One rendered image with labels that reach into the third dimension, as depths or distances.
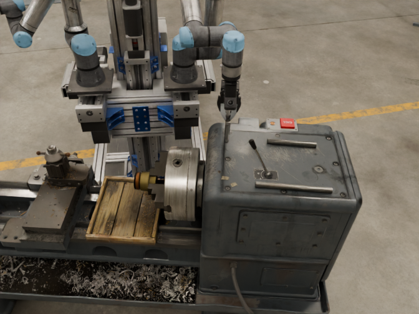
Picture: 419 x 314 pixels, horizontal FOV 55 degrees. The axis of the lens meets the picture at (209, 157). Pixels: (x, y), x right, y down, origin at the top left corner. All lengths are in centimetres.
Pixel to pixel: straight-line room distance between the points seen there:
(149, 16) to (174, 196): 102
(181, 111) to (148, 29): 47
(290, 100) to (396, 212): 153
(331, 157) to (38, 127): 287
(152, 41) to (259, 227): 120
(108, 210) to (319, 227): 94
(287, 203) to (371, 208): 187
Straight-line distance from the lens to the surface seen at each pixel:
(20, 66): 488
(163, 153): 169
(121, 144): 324
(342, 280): 286
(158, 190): 167
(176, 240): 180
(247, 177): 152
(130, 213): 189
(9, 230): 196
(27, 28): 204
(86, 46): 210
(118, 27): 223
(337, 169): 163
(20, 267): 227
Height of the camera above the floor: 236
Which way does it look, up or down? 44 degrees down
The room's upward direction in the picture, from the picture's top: 2 degrees clockwise
